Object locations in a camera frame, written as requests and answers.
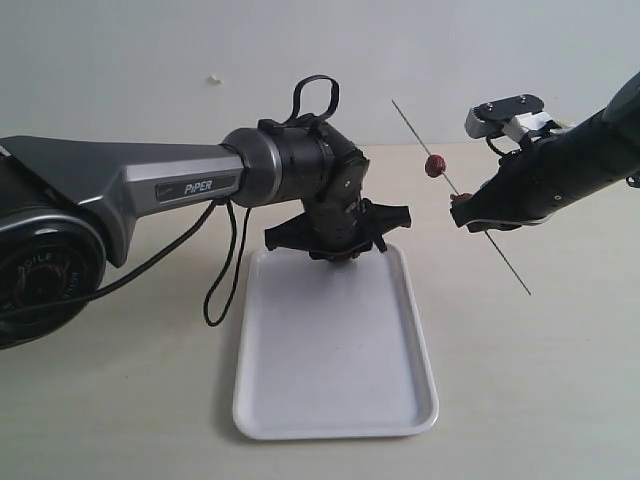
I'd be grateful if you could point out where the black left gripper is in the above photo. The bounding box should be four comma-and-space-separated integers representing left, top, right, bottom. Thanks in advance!
264, 198, 412, 262

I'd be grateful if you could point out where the white rectangular plastic tray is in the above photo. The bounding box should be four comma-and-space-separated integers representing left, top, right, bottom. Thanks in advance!
233, 245, 439, 441

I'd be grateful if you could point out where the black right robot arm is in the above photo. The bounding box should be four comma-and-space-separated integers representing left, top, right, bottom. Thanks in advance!
450, 75, 639, 233

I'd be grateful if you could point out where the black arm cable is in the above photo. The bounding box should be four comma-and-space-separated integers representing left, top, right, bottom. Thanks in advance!
0, 74, 386, 329
484, 127, 541, 161

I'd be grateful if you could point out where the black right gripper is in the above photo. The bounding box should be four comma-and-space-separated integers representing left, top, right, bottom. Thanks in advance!
449, 119, 625, 233

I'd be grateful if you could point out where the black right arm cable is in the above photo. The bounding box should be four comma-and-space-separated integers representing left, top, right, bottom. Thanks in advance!
484, 127, 541, 161

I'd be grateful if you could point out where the thin metal skewer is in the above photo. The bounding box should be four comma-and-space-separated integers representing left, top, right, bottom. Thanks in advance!
391, 99, 532, 297

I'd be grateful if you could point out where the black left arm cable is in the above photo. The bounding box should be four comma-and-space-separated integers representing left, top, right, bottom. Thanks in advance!
0, 74, 386, 329

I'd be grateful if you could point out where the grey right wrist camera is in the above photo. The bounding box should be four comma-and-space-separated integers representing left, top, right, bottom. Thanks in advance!
464, 94, 575, 144

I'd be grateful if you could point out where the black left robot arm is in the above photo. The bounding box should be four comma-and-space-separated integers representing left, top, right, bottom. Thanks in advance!
1, 114, 411, 348

